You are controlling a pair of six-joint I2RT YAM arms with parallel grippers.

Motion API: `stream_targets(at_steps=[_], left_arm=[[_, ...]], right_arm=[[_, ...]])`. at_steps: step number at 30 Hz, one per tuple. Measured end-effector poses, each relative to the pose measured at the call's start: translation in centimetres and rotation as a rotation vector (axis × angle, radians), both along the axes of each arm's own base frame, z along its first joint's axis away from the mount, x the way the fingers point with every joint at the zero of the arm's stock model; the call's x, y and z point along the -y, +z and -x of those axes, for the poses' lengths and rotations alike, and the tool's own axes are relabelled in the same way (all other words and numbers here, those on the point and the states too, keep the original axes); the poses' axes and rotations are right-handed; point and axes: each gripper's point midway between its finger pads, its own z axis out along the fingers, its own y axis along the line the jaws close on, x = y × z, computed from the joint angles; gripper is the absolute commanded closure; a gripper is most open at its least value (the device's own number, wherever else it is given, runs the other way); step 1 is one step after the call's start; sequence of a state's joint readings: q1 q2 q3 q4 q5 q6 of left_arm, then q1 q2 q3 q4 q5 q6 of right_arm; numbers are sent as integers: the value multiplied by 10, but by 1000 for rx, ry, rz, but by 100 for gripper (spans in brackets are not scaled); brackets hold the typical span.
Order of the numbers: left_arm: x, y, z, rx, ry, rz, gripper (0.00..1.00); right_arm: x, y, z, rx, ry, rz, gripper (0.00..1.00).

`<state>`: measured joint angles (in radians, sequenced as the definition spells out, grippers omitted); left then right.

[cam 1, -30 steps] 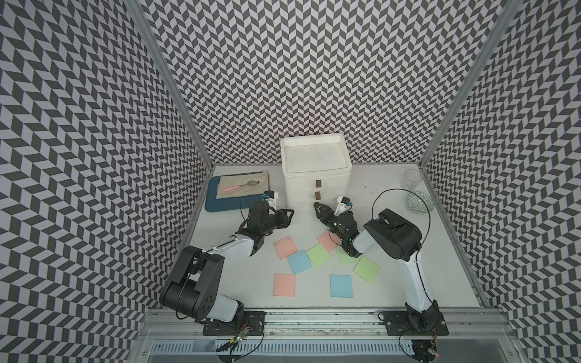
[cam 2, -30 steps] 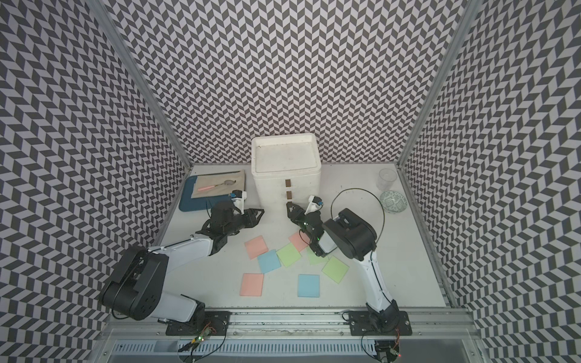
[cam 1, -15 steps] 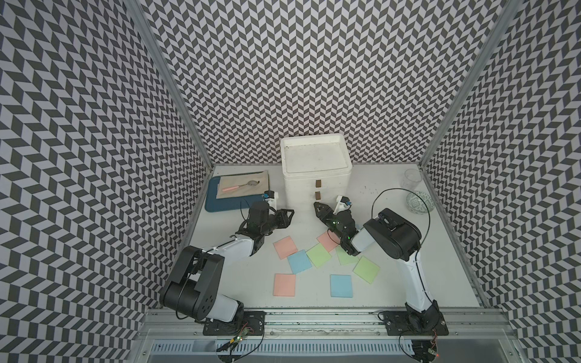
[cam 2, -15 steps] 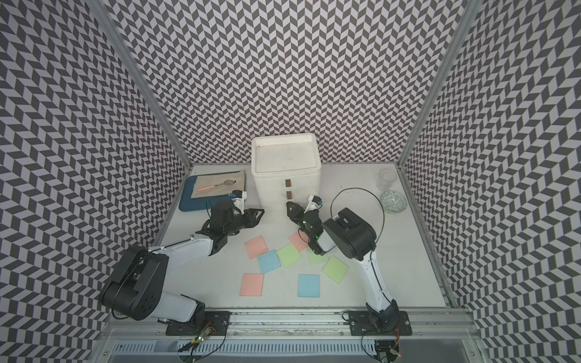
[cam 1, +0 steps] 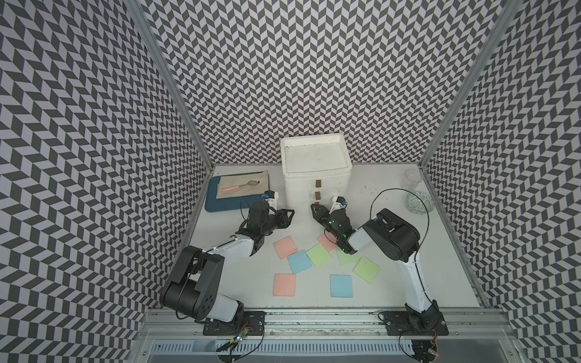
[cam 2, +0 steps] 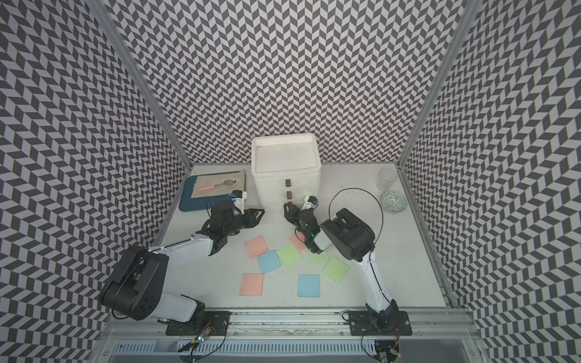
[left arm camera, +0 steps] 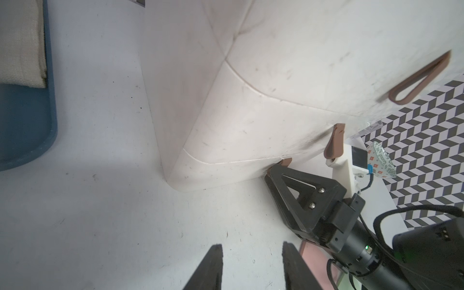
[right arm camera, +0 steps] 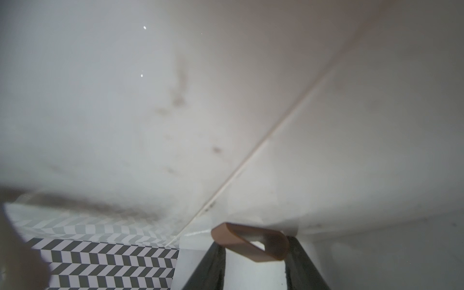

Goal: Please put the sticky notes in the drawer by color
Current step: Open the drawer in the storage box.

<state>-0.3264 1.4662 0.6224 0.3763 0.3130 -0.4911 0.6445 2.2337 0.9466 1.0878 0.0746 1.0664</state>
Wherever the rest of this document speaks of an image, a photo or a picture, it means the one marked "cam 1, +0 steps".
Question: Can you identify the blue sticky note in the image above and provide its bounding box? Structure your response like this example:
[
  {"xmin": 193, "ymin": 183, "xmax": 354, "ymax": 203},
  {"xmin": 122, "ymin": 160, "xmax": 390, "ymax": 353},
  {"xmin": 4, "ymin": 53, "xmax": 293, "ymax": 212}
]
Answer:
[
  {"xmin": 287, "ymin": 250, "xmax": 313, "ymax": 275},
  {"xmin": 330, "ymin": 275, "xmax": 353, "ymax": 298}
]

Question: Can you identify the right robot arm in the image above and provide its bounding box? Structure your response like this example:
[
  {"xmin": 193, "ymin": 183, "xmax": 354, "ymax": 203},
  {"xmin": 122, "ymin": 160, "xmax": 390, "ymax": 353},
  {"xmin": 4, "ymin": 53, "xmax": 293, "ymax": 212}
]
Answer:
[{"xmin": 310, "ymin": 203, "xmax": 441, "ymax": 333}]

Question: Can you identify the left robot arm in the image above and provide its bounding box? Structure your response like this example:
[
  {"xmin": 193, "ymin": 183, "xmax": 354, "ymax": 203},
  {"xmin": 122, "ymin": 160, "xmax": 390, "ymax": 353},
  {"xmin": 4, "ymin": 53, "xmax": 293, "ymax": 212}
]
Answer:
[{"xmin": 160, "ymin": 198, "xmax": 295, "ymax": 325}]

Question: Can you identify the pink sticky note upper left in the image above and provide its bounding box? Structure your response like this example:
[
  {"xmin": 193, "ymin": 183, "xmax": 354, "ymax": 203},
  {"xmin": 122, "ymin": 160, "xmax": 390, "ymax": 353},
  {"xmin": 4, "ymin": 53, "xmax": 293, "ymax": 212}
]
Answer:
[{"xmin": 273, "ymin": 236, "xmax": 298, "ymax": 260}]

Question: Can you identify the green sticky note center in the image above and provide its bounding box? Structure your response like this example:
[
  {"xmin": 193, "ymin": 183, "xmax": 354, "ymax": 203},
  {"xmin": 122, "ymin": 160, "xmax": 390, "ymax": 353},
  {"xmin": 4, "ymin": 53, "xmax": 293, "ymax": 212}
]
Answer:
[{"xmin": 335, "ymin": 248, "xmax": 359, "ymax": 266}]

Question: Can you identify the green sticky note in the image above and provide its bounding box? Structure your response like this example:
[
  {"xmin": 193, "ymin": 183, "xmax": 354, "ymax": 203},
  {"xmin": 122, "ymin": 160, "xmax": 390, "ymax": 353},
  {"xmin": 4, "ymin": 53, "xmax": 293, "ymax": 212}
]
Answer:
[
  {"xmin": 307, "ymin": 244, "xmax": 331, "ymax": 268},
  {"xmin": 353, "ymin": 257, "xmax": 381, "ymax": 284},
  {"xmin": 335, "ymin": 248, "xmax": 359, "ymax": 266}
]

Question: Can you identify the green sticky note middle left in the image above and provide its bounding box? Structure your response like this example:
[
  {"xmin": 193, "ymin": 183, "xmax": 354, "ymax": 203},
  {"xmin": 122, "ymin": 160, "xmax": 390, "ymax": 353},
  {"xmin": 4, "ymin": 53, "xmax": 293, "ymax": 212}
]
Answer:
[{"xmin": 307, "ymin": 244, "xmax": 331, "ymax": 268}]

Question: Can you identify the white three-drawer cabinet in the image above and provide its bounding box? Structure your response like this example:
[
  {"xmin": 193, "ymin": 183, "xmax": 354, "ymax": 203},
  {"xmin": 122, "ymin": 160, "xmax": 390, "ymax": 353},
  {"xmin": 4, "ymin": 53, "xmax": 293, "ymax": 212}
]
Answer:
[{"xmin": 280, "ymin": 133, "xmax": 353, "ymax": 212}]

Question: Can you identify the green sticky note right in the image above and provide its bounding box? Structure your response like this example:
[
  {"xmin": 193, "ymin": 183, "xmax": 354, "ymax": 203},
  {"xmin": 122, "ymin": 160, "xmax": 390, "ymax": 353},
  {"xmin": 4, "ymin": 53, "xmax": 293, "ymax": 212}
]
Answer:
[{"xmin": 353, "ymin": 257, "xmax": 381, "ymax": 284}]

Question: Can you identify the pink sticky note lower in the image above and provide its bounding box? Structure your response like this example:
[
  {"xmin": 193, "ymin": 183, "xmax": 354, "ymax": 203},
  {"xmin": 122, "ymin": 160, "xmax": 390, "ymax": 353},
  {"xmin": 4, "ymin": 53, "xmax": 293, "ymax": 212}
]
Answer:
[{"xmin": 273, "ymin": 274, "xmax": 296, "ymax": 297}]

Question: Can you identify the beige folded cloth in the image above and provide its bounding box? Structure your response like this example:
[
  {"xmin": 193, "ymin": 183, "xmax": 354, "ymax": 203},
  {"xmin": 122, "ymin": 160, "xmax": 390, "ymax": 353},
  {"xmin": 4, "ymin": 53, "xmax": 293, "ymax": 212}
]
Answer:
[{"xmin": 216, "ymin": 171, "xmax": 269, "ymax": 200}]

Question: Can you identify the blue tray mat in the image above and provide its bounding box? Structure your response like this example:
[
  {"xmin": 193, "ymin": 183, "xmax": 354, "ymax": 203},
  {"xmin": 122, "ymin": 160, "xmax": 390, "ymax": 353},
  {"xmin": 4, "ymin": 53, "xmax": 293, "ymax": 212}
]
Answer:
[{"xmin": 204, "ymin": 176, "xmax": 264, "ymax": 213}]

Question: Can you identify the clear glass cup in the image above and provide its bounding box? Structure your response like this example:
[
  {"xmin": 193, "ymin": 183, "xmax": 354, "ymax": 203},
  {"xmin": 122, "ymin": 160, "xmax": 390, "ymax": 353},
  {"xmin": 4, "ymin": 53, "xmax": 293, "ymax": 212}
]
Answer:
[{"xmin": 400, "ymin": 169, "xmax": 423, "ymax": 191}]

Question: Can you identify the pink-handled metal spoon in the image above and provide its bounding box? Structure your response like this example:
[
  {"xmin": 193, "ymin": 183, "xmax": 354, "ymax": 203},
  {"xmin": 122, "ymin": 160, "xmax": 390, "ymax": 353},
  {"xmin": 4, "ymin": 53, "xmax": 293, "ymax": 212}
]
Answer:
[{"xmin": 222, "ymin": 180, "xmax": 260, "ymax": 193}]

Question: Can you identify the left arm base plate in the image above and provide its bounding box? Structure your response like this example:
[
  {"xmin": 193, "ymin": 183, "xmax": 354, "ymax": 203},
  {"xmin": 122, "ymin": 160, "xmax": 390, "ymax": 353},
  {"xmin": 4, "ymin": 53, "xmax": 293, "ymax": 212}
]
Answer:
[{"xmin": 203, "ymin": 311, "xmax": 266, "ymax": 337}]

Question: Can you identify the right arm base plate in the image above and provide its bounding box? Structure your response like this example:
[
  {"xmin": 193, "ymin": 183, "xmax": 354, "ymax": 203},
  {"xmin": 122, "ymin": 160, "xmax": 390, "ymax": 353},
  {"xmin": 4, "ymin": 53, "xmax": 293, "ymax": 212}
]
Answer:
[{"xmin": 380, "ymin": 310, "xmax": 449, "ymax": 337}]

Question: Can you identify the aluminium front rail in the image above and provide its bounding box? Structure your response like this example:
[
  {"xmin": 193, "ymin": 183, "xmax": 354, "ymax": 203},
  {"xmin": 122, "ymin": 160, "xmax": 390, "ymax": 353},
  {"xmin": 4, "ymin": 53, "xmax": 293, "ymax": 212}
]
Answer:
[{"xmin": 136, "ymin": 307, "xmax": 517, "ymax": 340}]

